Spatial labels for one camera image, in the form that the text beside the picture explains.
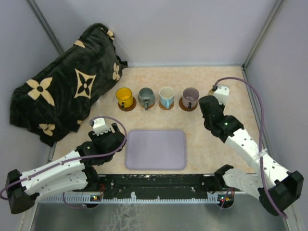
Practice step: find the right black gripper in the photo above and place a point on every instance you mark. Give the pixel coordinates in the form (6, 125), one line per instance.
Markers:
(222, 106)

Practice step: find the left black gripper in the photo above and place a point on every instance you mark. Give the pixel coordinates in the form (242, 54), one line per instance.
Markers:
(96, 138)

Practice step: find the dark brown coaster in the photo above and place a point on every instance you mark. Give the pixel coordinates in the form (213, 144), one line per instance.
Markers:
(185, 108)
(127, 109)

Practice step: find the purple glass mug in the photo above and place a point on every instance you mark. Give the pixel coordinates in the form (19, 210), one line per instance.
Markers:
(190, 97)

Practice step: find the yellow glass mug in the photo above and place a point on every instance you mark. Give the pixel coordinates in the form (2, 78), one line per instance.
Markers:
(124, 95)

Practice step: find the grey ceramic mug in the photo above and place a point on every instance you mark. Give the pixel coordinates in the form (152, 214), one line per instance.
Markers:
(146, 94)

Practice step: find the white mug blue handle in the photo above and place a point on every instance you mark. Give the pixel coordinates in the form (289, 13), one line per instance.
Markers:
(166, 96)

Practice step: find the cream yellow mug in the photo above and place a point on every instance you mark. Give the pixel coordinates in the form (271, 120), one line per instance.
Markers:
(211, 92)

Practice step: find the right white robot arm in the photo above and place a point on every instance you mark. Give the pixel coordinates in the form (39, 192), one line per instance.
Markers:
(273, 185)

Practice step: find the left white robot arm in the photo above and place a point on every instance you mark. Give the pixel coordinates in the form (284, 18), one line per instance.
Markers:
(73, 172)

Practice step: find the lavender plastic tray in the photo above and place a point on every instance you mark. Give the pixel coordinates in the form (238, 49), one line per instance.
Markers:
(156, 150)

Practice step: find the black floral plush blanket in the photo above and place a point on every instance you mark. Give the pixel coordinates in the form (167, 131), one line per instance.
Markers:
(58, 99)

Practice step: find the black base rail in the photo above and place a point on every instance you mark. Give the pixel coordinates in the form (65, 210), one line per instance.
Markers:
(162, 186)

